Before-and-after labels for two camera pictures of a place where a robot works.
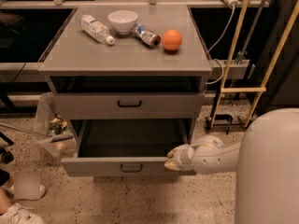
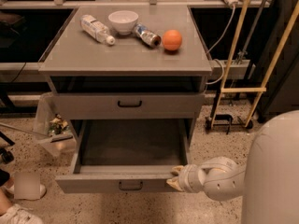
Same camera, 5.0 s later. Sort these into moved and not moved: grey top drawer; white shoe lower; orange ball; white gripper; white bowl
Moved: white gripper
Not moved: white shoe lower; orange ball; white bowl; grey top drawer
